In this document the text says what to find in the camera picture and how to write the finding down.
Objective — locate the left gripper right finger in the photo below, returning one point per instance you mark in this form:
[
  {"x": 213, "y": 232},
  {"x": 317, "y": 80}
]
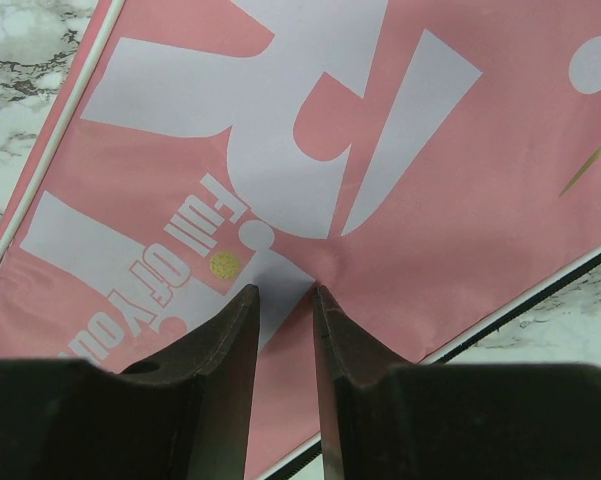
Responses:
[{"x": 383, "y": 417}]

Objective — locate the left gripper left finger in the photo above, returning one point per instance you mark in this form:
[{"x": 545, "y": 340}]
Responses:
[{"x": 181, "y": 413}]

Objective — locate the pink racket cover bag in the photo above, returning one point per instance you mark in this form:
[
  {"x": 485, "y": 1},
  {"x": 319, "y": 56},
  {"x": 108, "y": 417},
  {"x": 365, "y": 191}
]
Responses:
[{"x": 433, "y": 164}]

